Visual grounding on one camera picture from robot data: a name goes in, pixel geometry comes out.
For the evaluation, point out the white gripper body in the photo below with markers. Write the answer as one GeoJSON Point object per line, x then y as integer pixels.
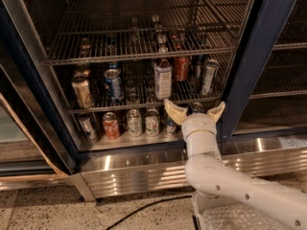
{"type": "Point", "coordinates": [199, 123]}

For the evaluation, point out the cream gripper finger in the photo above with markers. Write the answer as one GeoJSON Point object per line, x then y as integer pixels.
{"type": "Point", "coordinates": [215, 113]}
{"type": "Point", "coordinates": [177, 113]}

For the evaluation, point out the silver redbull can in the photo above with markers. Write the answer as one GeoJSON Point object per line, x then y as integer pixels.
{"type": "Point", "coordinates": [210, 71]}

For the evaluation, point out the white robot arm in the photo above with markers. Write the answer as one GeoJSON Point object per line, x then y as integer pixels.
{"type": "Point", "coordinates": [209, 175]}

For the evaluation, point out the blue silver can bottom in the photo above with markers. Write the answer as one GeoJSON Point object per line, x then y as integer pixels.
{"type": "Point", "coordinates": [171, 126]}

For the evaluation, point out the blue pepsi can bottom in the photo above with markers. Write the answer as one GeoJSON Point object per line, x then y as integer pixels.
{"type": "Point", "coordinates": [196, 107]}

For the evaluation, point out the white green can bottom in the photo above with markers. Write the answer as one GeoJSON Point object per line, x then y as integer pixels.
{"type": "Point", "coordinates": [152, 121]}

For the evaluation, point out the white can bottom shelf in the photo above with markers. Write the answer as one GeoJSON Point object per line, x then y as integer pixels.
{"type": "Point", "coordinates": [134, 123]}

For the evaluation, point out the red coca cola can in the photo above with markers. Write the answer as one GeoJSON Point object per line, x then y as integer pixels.
{"type": "Point", "coordinates": [181, 68]}

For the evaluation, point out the dark can behind redbull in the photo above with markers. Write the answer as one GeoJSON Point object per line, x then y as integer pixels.
{"type": "Point", "coordinates": [197, 63]}

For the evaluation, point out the red coke can bottom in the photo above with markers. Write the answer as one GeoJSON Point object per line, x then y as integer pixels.
{"type": "Point", "coordinates": [111, 126]}

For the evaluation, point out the blue pepsi can middle shelf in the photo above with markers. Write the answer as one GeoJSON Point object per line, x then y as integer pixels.
{"type": "Point", "coordinates": [113, 85]}

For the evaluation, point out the silver can bottom left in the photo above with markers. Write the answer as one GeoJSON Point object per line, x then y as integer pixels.
{"type": "Point", "coordinates": [87, 127]}

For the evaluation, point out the gold can middle shelf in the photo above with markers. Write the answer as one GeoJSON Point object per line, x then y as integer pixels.
{"type": "Point", "coordinates": [81, 87]}

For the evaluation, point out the stainless steel fridge cabinet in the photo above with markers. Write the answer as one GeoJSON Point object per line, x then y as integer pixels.
{"type": "Point", "coordinates": [259, 137]}

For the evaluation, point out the open fridge glass door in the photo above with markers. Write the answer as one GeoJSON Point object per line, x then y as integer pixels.
{"type": "Point", "coordinates": [29, 146]}

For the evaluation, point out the white labelled drink bottle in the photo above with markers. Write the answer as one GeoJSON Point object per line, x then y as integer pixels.
{"type": "Point", "coordinates": [163, 71]}

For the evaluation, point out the clear plastic bin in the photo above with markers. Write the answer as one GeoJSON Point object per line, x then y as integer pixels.
{"type": "Point", "coordinates": [205, 202]}

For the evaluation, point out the bubble wrap sheet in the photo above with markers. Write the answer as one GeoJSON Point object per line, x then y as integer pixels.
{"type": "Point", "coordinates": [237, 217]}

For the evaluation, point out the right compartment wire shelf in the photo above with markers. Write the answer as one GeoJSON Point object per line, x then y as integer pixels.
{"type": "Point", "coordinates": [285, 74]}

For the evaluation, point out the middle wire shelf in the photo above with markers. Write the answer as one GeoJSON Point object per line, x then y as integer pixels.
{"type": "Point", "coordinates": [138, 86]}

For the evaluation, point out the upper wire shelf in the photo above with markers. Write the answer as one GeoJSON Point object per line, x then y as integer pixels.
{"type": "Point", "coordinates": [107, 30]}

